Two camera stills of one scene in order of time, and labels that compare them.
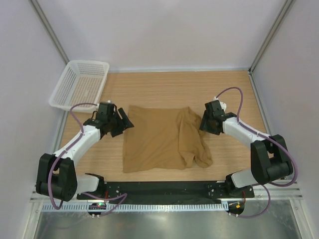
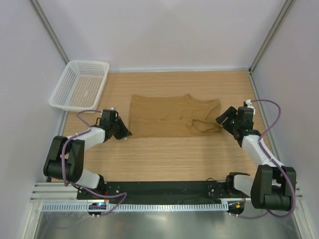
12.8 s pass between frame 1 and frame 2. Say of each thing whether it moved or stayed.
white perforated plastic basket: stayed
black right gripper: moved
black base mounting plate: stayed
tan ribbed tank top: moved
